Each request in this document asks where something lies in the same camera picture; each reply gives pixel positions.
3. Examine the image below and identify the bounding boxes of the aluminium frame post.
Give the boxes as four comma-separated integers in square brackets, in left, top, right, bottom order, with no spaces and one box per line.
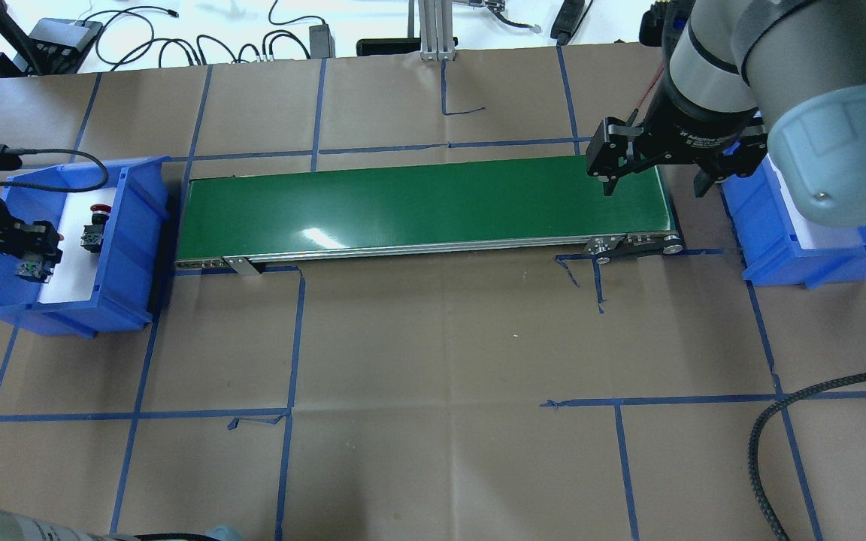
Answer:
[413,0,456,62]

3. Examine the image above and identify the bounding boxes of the white foam pad bin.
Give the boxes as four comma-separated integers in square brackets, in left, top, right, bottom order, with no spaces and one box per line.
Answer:
[38,188,116,304]
[767,156,862,250]

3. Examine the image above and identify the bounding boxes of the white foam pad right bin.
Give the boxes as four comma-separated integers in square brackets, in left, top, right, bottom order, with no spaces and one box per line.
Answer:
[767,156,862,250]

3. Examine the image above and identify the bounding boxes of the black braided cable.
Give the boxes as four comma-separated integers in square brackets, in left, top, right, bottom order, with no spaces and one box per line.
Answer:
[748,364,866,541]

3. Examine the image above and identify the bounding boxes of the blue right storage bin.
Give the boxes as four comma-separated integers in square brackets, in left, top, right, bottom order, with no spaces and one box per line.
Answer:
[722,157,866,289]

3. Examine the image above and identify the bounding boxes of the green conveyor belt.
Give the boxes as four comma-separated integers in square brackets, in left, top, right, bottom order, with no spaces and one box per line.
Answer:
[176,156,686,271]

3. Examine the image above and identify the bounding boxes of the black power adapter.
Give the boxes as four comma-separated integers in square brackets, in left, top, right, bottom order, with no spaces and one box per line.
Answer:
[308,23,336,59]

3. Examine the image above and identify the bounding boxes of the yellow push button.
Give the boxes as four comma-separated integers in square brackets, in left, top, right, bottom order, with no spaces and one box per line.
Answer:
[14,254,55,284]

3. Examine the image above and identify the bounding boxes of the blue storage bin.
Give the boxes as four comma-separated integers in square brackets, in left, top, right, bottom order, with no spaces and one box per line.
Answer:
[722,157,866,289]
[0,156,171,338]

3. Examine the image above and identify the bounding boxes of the red push button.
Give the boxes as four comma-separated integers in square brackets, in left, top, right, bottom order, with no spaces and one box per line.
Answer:
[80,204,111,254]

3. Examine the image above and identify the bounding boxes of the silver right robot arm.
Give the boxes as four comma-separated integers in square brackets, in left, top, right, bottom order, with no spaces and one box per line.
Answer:
[586,1,866,228]

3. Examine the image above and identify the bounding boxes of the white foam pad left bin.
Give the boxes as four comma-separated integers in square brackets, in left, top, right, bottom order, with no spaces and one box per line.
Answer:
[38,188,116,304]

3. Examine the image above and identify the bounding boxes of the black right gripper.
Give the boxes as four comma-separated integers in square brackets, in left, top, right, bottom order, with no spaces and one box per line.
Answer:
[586,107,768,198]

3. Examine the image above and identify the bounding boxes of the blue left storage bin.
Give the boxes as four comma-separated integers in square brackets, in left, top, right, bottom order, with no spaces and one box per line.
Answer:
[0,156,171,338]

